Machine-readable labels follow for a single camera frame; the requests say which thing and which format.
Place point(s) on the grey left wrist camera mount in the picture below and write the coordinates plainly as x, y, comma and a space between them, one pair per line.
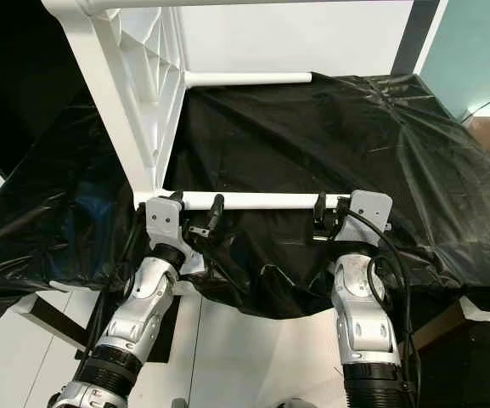
165, 223

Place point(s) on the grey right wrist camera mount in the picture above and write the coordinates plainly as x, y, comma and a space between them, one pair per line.
372, 210

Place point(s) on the white plastic table leg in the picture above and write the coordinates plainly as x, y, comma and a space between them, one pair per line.
249, 78
270, 201
244, 3

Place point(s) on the dark table support bar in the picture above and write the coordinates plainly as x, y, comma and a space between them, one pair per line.
62, 323

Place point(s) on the black plastic cover sheet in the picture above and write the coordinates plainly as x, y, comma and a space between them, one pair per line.
338, 144

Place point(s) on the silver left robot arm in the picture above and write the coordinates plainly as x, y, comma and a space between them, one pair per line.
138, 314

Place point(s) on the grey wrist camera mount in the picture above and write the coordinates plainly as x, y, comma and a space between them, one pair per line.
372, 210
165, 223

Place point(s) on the white plastic table top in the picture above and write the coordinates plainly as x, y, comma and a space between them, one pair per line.
109, 102

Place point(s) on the black door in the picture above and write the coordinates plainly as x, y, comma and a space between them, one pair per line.
15, 85

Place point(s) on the black vertical wall strip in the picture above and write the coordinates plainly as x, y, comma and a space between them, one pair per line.
416, 38

